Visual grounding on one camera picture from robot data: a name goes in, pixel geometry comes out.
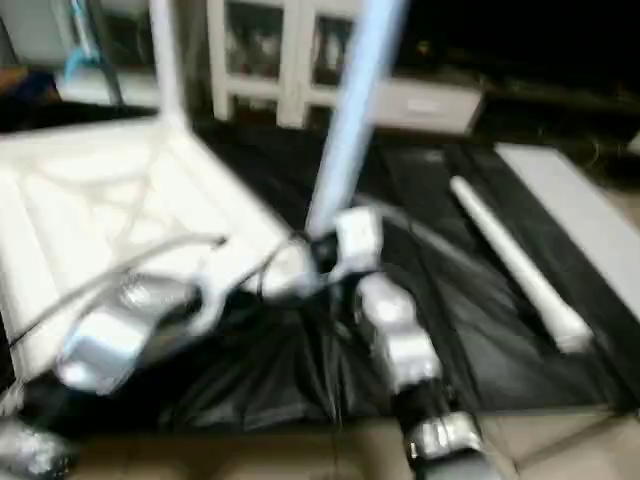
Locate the white plastic table leg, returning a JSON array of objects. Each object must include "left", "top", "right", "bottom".
[
  {"left": 302, "top": 0, "right": 411, "bottom": 241},
  {"left": 148, "top": 0, "right": 191, "bottom": 131},
  {"left": 448, "top": 175, "right": 595, "bottom": 357}
]

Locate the white plastic table top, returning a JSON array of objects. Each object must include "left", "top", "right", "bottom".
[{"left": 0, "top": 120, "right": 321, "bottom": 386}]

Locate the black work mat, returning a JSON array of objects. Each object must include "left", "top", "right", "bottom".
[{"left": 0, "top": 100, "right": 640, "bottom": 431}]

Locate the white drawer unit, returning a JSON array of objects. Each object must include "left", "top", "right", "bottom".
[{"left": 375, "top": 75, "right": 486, "bottom": 136}]

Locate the white glass door cabinet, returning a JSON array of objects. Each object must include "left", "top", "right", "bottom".
[{"left": 205, "top": 0, "right": 376, "bottom": 129}]

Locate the white flat board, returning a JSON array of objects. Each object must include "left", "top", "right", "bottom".
[{"left": 495, "top": 142, "right": 640, "bottom": 321}]

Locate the light blue plastic object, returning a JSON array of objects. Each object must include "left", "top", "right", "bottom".
[{"left": 62, "top": 0, "right": 101, "bottom": 86}]

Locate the brown cardboard box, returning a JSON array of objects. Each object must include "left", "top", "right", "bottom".
[{"left": 0, "top": 68, "right": 56, "bottom": 106}]

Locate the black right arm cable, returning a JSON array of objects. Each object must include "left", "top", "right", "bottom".
[{"left": 255, "top": 200, "right": 471, "bottom": 301}]

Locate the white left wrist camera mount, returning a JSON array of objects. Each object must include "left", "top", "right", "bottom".
[{"left": 180, "top": 270, "right": 256, "bottom": 336}]

